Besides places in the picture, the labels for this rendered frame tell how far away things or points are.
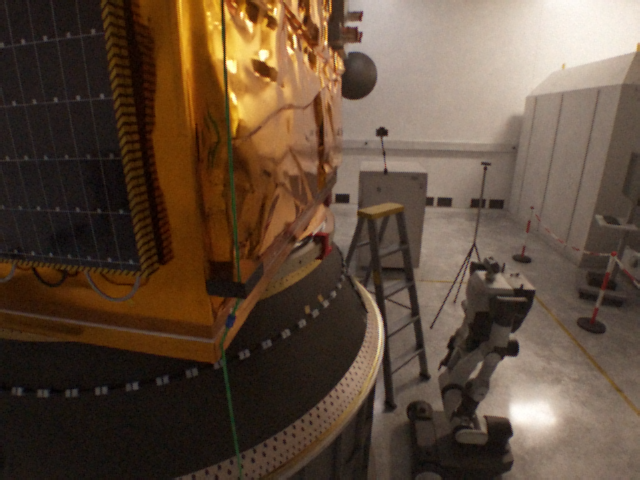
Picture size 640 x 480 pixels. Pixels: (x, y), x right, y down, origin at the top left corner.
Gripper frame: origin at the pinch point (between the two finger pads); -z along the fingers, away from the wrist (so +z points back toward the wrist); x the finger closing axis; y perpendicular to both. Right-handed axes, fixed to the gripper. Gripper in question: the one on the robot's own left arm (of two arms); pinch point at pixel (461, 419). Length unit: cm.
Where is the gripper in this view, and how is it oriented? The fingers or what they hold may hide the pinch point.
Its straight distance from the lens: 228.2
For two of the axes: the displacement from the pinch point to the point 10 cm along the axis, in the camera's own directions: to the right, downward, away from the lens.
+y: -1.5, 3.3, -9.3
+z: 2.0, -9.1, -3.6
